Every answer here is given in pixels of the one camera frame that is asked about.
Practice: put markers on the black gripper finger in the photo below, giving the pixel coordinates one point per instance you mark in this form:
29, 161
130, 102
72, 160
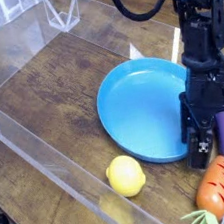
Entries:
200, 147

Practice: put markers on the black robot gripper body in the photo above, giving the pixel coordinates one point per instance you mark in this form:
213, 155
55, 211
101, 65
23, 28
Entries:
203, 97

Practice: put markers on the orange toy carrot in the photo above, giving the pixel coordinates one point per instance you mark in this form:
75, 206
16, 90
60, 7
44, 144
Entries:
210, 195

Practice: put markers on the blue round plate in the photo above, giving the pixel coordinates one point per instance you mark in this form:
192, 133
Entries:
139, 107

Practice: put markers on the yellow toy lemon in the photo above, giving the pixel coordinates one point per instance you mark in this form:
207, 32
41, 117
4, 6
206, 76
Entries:
125, 176

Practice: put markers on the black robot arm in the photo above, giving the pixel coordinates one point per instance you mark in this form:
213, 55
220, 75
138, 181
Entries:
202, 26

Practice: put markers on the clear acrylic enclosure wall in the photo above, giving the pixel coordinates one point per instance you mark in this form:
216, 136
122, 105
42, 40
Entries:
53, 149

